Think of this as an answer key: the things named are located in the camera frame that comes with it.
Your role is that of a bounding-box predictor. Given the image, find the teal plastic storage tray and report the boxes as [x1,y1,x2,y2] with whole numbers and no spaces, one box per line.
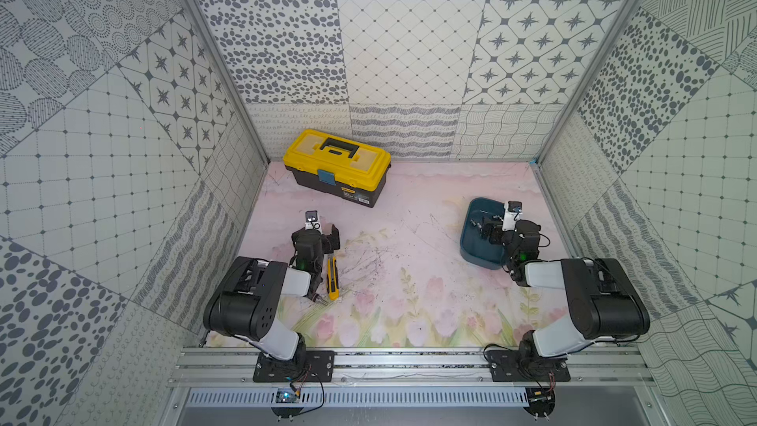
[459,197,506,270]

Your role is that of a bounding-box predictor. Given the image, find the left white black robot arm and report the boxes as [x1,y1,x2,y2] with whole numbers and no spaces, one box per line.
[202,227,340,368]

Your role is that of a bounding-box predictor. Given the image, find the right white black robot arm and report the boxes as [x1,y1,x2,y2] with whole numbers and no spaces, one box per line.
[478,218,651,361]

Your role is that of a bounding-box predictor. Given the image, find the yellow utility knife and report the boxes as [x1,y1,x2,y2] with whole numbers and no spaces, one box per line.
[326,254,340,301]

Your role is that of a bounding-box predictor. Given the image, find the yellow black toolbox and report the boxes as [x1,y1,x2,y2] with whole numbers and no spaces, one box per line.
[282,129,392,208]

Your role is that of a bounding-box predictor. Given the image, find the left green circuit board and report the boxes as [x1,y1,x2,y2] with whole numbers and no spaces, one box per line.
[271,389,303,418]

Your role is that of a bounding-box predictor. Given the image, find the right black circuit board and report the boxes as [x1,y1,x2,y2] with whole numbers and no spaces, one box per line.
[524,388,556,419]

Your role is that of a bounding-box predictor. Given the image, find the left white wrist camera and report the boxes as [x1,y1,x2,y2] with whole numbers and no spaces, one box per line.
[305,210,321,231]

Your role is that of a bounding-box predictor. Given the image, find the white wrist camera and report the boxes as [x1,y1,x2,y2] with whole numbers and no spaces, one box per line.
[305,210,321,231]
[502,200,522,231]

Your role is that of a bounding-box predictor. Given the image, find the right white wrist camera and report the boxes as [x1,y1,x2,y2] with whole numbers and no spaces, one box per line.
[502,200,522,231]

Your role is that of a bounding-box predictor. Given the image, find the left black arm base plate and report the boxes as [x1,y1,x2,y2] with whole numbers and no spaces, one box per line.
[252,350,336,384]

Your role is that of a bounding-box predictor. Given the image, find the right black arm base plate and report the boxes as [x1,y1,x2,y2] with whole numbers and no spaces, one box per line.
[483,349,571,384]

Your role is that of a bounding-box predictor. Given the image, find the aluminium mounting rail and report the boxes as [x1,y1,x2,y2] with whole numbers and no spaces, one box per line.
[168,345,654,388]

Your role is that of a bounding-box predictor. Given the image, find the white slotted cable duct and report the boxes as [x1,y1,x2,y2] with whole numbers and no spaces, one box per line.
[186,387,528,408]

